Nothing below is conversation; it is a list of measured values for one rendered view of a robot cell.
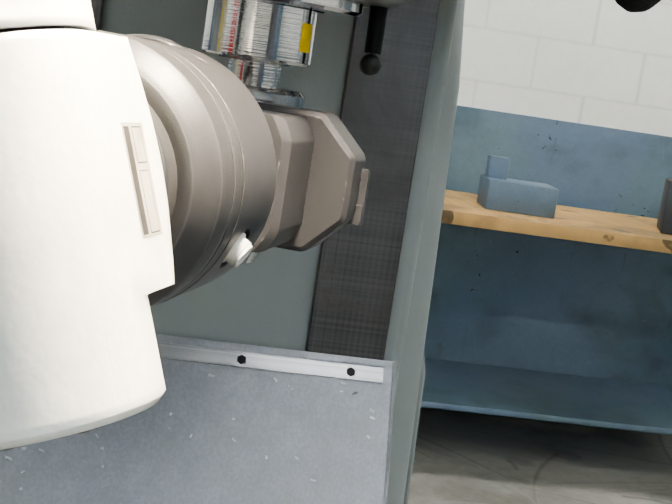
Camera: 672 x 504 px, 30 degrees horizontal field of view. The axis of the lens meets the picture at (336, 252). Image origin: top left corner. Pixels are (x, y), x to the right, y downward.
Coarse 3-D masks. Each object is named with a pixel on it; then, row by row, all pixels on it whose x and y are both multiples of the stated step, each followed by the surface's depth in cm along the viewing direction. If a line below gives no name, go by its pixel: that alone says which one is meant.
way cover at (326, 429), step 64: (192, 384) 92; (256, 384) 93; (320, 384) 94; (384, 384) 95; (64, 448) 89; (128, 448) 90; (192, 448) 91; (256, 448) 92; (320, 448) 92; (384, 448) 93
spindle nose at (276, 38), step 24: (216, 0) 52; (240, 0) 52; (216, 24) 52; (240, 24) 52; (264, 24) 52; (288, 24) 52; (312, 24) 53; (216, 48) 52; (240, 48) 52; (264, 48) 52; (288, 48) 52; (312, 48) 54
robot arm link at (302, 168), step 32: (192, 64) 39; (224, 96) 39; (256, 128) 41; (288, 128) 45; (320, 128) 48; (256, 160) 41; (288, 160) 45; (320, 160) 48; (352, 160) 48; (256, 192) 41; (288, 192) 46; (320, 192) 49; (352, 192) 49; (256, 224) 42; (288, 224) 47; (320, 224) 49; (352, 224) 50; (224, 256) 40; (192, 288) 41
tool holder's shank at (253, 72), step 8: (224, 56) 53; (232, 56) 53; (232, 64) 54; (240, 64) 53; (248, 64) 53; (256, 64) 53; (264, 64) 53; (272, 64) 53; (280, 64) 53; (232, 72) 54; (240, 72) 53; (248, 72) 53; (256, 72) 53; (264, 72) 53; (272, 72) 54; (280, 72) 54; (248, 80) 53; (256, 80) 53; (264, 80) 53; (272, 80) 54
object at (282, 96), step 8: (248, 88) 52; (256, 88) 52; (264, 88) 52; (272, 88) 53; (280, 88) 55; (256, 96) 52; (264, 96) 52; (272, 96) 52; (280, 96) 53; (288, 96) 53; (296, 96) 53; (288, 104) 53; (296, 104) 53
